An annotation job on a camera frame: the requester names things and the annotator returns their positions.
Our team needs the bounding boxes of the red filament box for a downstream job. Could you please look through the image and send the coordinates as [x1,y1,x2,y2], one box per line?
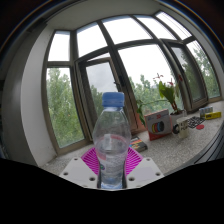
[143,108,174,142]

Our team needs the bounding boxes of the light blue patterned box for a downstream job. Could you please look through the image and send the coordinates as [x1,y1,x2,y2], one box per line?
[198,105,215,118]

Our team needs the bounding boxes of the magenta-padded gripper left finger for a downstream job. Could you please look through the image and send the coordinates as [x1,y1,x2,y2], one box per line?
[59,147,101,190]

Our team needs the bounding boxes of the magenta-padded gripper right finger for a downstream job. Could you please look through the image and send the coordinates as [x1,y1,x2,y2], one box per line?
[124,147,165,190]

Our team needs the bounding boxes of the dark colourful small box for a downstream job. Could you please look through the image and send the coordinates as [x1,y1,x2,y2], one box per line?
[129,135,149,154]

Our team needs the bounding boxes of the potted red-flowered plant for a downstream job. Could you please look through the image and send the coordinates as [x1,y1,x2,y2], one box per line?
[135,72,188,127]

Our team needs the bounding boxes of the dark-framed bay window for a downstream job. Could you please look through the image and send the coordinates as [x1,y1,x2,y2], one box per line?
[40,10,223,156]

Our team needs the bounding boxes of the black lattice trivet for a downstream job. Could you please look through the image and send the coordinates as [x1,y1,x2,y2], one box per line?
[186,115,206,130]

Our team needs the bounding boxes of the yellow glue box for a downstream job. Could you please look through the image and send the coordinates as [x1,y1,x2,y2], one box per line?
[204,110,223,121]

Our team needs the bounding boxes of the clear blue-capped water bottle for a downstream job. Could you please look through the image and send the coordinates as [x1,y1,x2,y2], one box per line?
[91,91,132,191]

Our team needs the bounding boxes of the white printed mug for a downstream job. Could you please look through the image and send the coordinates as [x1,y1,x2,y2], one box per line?
[171,116,190,140]

